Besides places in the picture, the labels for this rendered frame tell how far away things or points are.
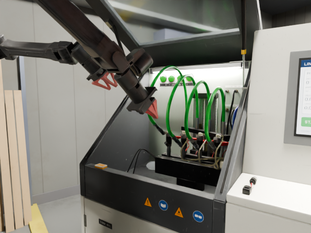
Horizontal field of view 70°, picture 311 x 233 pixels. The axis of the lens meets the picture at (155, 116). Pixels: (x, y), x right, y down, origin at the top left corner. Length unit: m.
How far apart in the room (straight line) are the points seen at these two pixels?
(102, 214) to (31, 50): 0.77
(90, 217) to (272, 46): 1.10
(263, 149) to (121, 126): 0.73
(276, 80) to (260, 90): 0.07
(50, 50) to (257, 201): 0.89
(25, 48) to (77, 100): 1.88
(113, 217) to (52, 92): 2.02
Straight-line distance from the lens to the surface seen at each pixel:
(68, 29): 0.61
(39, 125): 2.84
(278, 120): 0.95
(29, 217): 2.71
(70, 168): 3.02
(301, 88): 0.96
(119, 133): 1.26
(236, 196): 0.76
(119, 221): 1.07
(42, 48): 1.02
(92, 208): 1.17
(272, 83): 0.98
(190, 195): 0.81
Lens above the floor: 1.29
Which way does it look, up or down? 6 degrees down
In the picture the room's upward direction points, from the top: straight up
